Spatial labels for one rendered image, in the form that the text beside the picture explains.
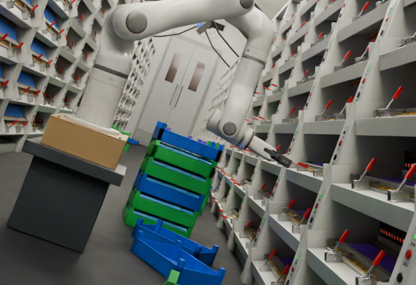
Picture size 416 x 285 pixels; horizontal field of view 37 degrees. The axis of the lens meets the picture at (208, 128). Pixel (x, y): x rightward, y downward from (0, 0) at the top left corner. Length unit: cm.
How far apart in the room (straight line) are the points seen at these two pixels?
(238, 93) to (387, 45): 59
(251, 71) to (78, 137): 66
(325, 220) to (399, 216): 54
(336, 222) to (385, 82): 42
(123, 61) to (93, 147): 30
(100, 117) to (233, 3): 58
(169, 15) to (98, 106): 38
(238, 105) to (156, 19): 41
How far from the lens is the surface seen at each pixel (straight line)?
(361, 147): 180
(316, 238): 179
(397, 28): 186
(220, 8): 213
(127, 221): 280
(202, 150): 279
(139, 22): 200
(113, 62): 203
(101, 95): 203
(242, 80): 221
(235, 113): 214
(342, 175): 179
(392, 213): 132
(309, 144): 248
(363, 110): 180
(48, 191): 200
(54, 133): 199
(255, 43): 223
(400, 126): 146
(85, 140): 198
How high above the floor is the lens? 46
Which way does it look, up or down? 1 degrees up
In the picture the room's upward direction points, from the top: 21 degrees clockwise
